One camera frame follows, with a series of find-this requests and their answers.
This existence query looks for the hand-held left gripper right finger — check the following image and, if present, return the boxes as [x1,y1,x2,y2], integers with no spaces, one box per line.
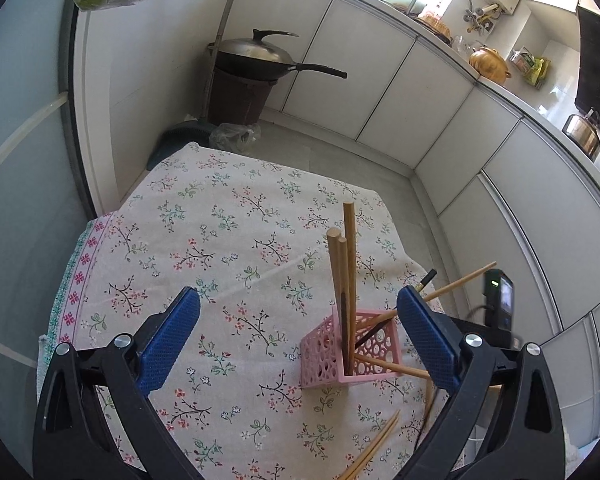
[396,285,567,480]

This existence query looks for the brown stove stand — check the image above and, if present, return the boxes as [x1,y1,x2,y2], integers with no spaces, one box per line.
[207,67,277,127]

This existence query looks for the floral tablecloth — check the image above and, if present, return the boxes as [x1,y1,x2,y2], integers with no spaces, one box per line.
[37,142,476,480]

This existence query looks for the glass sliding door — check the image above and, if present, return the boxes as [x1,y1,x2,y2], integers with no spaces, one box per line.
[0,0,98,461]

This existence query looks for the bundle of bamboo chopsticks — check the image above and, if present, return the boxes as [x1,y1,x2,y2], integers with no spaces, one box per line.
[337,410,400,480]

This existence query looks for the green snack packets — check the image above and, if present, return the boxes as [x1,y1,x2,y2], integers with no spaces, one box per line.
[511,47,552,91]

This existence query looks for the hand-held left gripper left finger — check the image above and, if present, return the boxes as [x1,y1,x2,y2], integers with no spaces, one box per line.
[32,286,203,480]

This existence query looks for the metal pole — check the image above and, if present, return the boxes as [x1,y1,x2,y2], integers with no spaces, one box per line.
[197,0,248,121]

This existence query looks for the long light wooden chopstick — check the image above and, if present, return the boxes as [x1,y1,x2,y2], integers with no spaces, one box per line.
[342,201,359,377]

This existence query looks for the woven basket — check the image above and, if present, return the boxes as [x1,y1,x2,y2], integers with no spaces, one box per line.
[417,10,453,43]

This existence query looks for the pink perforated utensil holder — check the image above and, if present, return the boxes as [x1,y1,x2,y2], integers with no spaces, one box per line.
[300,307,400,391]

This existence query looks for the steel pot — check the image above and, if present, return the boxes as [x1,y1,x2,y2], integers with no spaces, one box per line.
[562,106,600,162]

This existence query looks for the dark plastic basin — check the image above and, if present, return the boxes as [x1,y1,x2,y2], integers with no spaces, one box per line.
[146,121,221,171]

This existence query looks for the thin tapered wooden chopstick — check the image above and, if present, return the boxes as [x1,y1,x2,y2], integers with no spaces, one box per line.
[422,382,437,431]
[367,261,497,324]
[351,419,401,480]
[365,355,433,381]

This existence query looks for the black wok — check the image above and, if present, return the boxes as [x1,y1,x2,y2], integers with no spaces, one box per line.
[207,41,348,83]

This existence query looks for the white kitchen cabinet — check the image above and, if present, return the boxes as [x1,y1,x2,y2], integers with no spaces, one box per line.
[75,0,600,401]

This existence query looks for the steel wok lid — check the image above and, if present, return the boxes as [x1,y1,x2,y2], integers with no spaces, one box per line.
[219,29,300,61]

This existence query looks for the round-tipped wooden chopstick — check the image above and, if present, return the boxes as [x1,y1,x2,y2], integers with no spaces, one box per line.
[337,239,352,361]

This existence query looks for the water heater pipes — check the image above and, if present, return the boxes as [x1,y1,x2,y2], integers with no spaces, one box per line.
[462,2,501,36]

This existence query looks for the golden cooking pot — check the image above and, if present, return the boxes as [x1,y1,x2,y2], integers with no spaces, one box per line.
[468,46,513,86]

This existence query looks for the clear plastic bag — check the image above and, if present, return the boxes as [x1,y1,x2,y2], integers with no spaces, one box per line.
[209,122,262,153]

